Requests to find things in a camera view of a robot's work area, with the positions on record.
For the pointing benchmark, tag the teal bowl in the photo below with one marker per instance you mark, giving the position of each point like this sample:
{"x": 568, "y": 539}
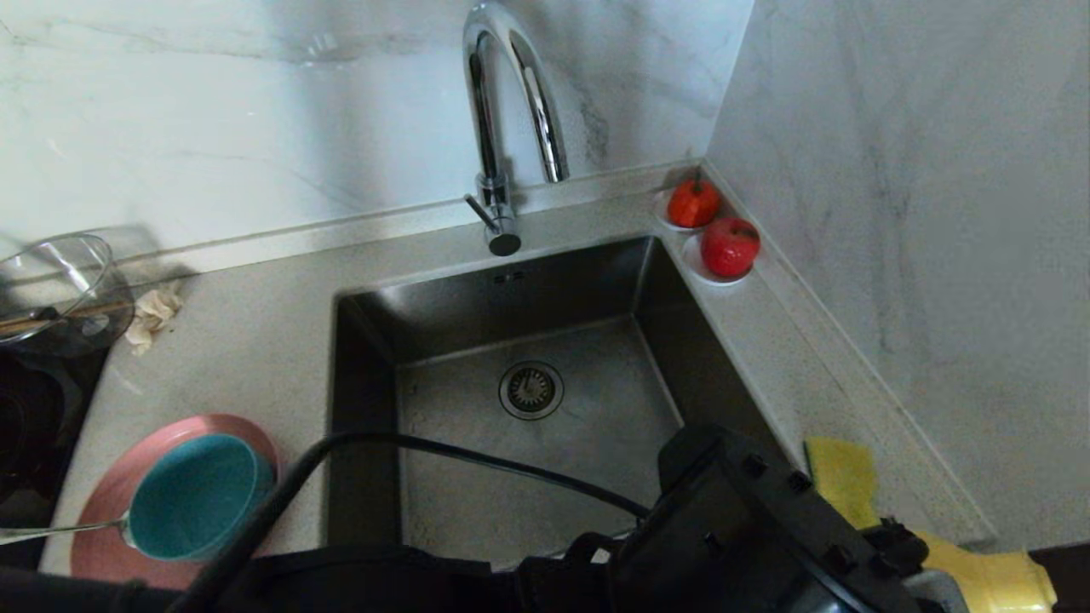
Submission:
{"x": 197, "y": 498}

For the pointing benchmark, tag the red apple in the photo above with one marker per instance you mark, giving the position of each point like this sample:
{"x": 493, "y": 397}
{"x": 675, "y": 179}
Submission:
{"x": 730, "y": 247}

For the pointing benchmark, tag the brown wooden stick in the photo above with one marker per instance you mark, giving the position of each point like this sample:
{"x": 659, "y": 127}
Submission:
{"x": 51, "y": 320}

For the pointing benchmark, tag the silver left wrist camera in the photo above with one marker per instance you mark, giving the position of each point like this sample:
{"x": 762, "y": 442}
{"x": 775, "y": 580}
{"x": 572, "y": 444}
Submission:
{"x": 932, "y": 596}

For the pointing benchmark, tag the round metal drain strainer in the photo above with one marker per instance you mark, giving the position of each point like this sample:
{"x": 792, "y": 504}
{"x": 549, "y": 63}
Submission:
{"x": 530, "y": 390}

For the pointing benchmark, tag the metal spoon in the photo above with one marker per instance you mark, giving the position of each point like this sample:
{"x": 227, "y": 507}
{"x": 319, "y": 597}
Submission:
{"x": 51, "y": 530}

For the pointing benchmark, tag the yellow green sponge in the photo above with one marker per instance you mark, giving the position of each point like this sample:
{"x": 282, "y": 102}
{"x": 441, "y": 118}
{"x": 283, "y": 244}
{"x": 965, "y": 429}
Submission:
{"x": 839, "y": 477}

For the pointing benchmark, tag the yellow capped dish soap bottle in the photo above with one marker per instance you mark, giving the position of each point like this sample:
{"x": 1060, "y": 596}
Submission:
{"x": 996, "y": 579}

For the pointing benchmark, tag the black stove top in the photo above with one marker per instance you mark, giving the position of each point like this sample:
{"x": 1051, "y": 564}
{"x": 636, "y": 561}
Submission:
{"x": 34, "y": 426}

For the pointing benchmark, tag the pink plate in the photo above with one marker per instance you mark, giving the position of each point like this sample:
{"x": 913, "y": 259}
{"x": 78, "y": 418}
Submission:
{"x": 106, "y": 511}

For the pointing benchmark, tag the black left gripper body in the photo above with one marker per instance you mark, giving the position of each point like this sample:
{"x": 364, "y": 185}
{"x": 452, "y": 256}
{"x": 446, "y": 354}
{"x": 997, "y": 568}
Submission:
{"x": 749, "y": 545}

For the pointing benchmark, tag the crumpled beige tissue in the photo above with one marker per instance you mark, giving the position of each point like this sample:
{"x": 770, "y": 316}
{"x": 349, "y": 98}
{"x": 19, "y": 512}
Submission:
{"x": 153, "y": 315}

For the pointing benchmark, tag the stainless steel sink basin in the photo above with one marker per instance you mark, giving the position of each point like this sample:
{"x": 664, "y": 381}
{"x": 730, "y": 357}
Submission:
{"x": 477, "y": 392}

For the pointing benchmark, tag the chrome gooseneck faucet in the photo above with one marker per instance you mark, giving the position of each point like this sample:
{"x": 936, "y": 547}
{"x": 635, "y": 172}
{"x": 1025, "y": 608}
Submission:
{"x": 491, "y": 128}

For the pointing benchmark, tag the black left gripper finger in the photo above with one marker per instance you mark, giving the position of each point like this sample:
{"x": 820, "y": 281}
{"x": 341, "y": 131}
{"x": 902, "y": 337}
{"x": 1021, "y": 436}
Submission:
{"x": 898, "y": 545}

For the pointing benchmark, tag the clear glass bowl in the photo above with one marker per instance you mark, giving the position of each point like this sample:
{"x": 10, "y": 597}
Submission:
{"x": 60, "y": 272}

